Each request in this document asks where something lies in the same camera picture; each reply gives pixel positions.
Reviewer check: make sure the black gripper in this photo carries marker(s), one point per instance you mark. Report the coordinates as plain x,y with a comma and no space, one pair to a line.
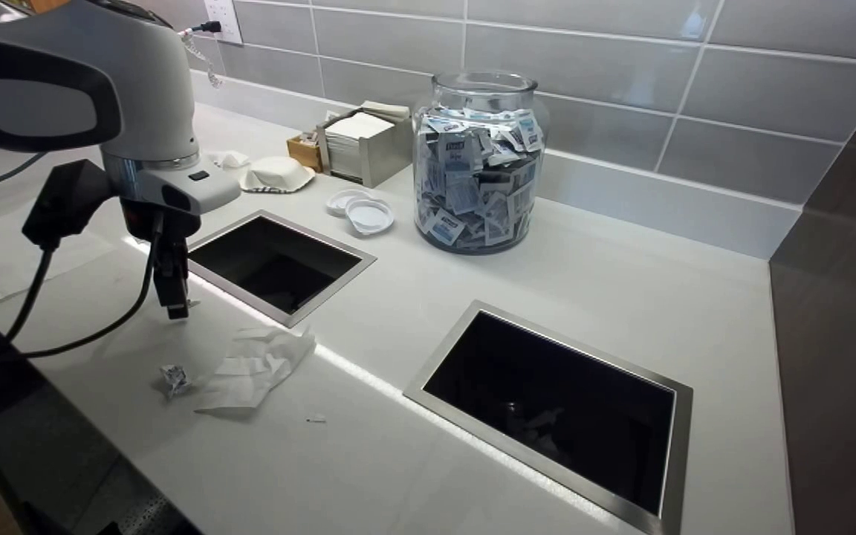
172,233

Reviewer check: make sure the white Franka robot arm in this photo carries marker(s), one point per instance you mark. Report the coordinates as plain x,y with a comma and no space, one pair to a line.
142,80

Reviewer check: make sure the steel rimmed counter bin opening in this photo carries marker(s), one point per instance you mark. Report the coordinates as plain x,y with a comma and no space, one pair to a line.
274,262
558,405

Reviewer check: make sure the crumpled white tissue paper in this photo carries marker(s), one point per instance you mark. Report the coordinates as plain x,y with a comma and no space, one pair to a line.
231,158

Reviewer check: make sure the small crumpled foil wad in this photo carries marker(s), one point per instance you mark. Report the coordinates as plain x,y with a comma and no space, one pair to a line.
173,380

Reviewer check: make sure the crumpled white paper wrapper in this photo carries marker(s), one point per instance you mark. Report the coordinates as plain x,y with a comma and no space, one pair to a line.
250,372

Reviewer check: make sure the wooden tray of packets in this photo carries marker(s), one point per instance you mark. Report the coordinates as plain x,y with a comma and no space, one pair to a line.
304,149

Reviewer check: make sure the small white bowl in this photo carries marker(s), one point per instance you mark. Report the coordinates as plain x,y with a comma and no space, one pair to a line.
371,215

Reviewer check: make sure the metal napkin dispenser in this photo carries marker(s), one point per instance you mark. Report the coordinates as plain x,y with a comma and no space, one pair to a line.
371,145

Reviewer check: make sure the glass jar of packets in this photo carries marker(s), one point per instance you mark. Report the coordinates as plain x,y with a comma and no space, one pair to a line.
478,169

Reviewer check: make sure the dark wood cabinet panel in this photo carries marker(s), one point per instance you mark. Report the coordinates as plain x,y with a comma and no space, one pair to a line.
845,317

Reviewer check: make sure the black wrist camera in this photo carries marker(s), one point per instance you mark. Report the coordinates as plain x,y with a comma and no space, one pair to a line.
68,203

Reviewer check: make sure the white wall outlet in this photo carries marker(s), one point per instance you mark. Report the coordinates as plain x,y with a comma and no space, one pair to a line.
222,20

